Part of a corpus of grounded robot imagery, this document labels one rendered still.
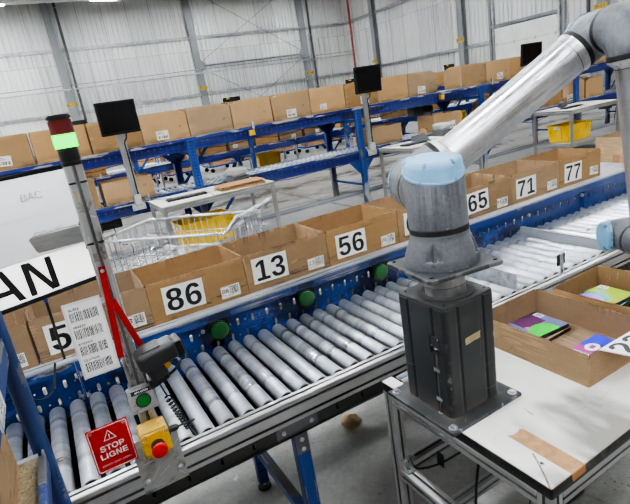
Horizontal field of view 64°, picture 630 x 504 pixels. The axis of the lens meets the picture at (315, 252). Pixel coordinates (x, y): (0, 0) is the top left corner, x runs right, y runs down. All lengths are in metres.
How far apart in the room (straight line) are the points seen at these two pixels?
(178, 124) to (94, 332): 5.38
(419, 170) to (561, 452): 0.73
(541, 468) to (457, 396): 0.25
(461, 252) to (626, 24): 0.66
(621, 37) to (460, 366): 0.89
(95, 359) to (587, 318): 1.48
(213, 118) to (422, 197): 5.62
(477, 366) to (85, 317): 0.99
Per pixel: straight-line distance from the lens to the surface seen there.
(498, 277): 2.25
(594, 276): 2.16
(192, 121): 6.63
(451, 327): 1.30
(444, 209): 1.23
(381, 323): 1.97
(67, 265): 1.39
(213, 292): 2.03
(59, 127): 1.26
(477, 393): 1.46
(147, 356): 1.32
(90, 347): 1.35
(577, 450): 1.38
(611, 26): 1.51
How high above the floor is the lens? 1.61
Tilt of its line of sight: 17 degrees down
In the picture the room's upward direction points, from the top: 9 degrees counter-clockwise
